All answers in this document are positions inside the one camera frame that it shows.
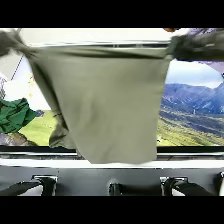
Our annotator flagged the olive garment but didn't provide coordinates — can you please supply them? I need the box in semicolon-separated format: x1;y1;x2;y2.
19;44;175;165

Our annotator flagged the green garment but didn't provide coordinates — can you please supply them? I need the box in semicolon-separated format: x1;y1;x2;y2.
0;97;39;135

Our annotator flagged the purple garment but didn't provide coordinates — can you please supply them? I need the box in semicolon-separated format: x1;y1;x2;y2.
185;28;224;80

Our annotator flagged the silver frame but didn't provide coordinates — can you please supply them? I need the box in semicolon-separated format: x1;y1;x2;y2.
0;150;224;197

